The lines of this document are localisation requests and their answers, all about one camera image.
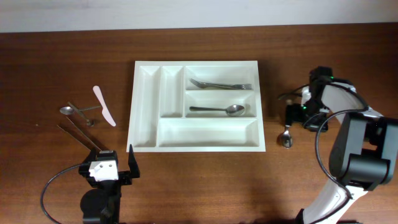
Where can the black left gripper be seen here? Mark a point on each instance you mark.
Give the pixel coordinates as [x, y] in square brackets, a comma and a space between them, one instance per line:
[127, 176]

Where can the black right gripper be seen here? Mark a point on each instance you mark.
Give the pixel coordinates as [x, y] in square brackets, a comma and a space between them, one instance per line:
[291, 113]

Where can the steel tablespoon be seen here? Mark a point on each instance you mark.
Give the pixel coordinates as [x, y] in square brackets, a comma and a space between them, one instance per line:
[286, 138]
[233, 110]

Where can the steel fork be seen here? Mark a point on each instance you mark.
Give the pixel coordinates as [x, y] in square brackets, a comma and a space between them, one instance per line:
[240, 86]
[207, 85]

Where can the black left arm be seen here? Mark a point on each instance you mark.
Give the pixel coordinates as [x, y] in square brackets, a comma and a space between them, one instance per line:
[101, 204]

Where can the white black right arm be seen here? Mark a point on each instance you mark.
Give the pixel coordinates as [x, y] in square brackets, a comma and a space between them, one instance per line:
[364, 153]

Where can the small dark steel spoon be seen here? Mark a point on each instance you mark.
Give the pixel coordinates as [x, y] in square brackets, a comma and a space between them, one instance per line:
[89, 122]

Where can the pink plastic knife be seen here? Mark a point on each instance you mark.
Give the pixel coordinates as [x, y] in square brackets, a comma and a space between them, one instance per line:
[105, 111]

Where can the small steel teaspoon left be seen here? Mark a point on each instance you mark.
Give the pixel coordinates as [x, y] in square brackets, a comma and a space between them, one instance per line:
[67, 110]

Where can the white plastic cutlery tray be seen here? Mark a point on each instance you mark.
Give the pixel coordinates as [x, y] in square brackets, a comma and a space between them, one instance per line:
[160, 119]

